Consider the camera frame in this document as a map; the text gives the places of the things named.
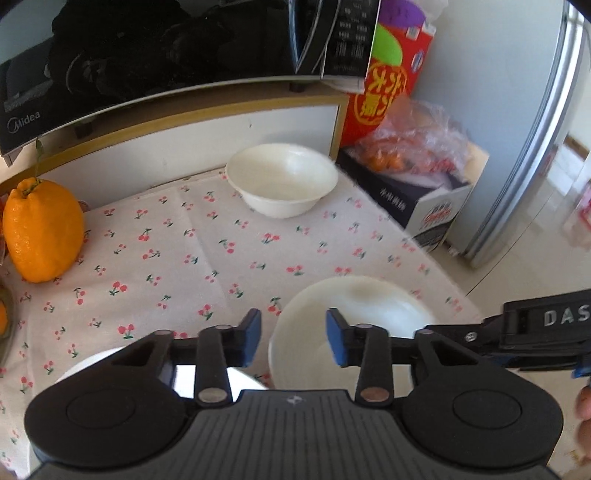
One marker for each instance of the black microwave oven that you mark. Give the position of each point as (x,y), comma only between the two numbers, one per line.
(138,55)

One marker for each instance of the red printed carton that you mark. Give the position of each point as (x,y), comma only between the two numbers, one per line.
(378,101)

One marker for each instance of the cream white bowl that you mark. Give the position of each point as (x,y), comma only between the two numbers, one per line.
(369,304)

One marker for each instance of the silver refrigerator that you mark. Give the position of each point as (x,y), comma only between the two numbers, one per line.
(521,161)

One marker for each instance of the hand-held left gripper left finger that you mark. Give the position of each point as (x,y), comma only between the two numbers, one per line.
(252,337)

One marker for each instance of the person's right hand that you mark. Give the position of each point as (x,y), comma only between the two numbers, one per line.
(585,401)

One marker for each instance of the printed cardboard box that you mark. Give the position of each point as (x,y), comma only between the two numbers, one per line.
(434,217)

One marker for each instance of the cherry print tablecloth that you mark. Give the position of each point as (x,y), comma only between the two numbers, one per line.
(184,258)

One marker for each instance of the wide white bowl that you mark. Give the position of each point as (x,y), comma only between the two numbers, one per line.
(99,362)

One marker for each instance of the white wooden microwave stand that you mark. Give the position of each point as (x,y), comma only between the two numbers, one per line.
(184,138)

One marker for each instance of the small white bowl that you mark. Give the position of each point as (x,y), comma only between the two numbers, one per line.
(281,180)

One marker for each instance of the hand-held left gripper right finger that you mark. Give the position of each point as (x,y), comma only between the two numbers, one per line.
(334,337)

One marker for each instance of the plastic bag of oranges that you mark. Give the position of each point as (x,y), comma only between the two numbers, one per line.
(415,138)

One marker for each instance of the glass jar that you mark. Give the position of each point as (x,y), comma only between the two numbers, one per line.
(5,353)

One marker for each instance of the large orange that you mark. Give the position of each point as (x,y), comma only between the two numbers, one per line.
(44,230)

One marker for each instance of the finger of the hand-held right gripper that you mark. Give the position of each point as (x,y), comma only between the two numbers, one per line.
(471,336)
(535,362)

